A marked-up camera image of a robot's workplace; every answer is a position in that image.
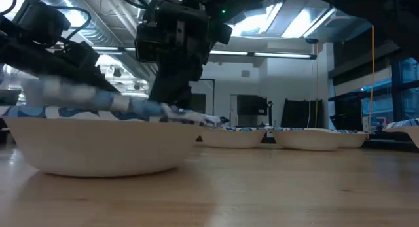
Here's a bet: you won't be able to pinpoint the blue-rimmed white paper bowl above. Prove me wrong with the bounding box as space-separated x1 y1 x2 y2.
0 105 201 178
196 126 268 149
21 75 230 128
270 126 344 152
382 118 419 150
338 130 370 148

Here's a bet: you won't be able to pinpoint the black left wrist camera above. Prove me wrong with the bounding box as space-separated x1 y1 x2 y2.
12 0 71 46

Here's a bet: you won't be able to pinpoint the black leaning panels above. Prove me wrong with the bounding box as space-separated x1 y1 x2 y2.
280 98 325 129

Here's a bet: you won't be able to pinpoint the black tripod stand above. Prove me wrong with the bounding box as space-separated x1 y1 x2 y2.
266 101 274 127

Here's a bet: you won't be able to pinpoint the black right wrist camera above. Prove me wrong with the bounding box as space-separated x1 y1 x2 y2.
135 22 158 63

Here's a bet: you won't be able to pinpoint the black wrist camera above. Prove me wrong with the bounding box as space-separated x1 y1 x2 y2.
12 0 71 46
135 22 158 63

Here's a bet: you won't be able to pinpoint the thin yellow hanging cable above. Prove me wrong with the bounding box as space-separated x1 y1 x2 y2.
314 42 319 128

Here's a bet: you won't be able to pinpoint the dark framed window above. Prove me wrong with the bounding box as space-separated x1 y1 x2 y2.
359 56 419 130

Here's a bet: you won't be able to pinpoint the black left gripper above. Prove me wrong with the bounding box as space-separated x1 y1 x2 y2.
0 24 120 92

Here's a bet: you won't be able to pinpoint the black wall monitor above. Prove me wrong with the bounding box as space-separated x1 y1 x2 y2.
236 94 268 116

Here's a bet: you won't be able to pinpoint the black shelf unit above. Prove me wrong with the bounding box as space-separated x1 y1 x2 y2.
329 95 364 133

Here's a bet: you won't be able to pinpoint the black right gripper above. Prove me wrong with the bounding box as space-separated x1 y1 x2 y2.
149 0 232 109

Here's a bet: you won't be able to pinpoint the bright ceiling light panel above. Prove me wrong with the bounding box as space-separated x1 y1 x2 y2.
228 3 337 38

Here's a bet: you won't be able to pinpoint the long ceiling light strip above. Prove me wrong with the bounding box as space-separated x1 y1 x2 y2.
209 50 312 60

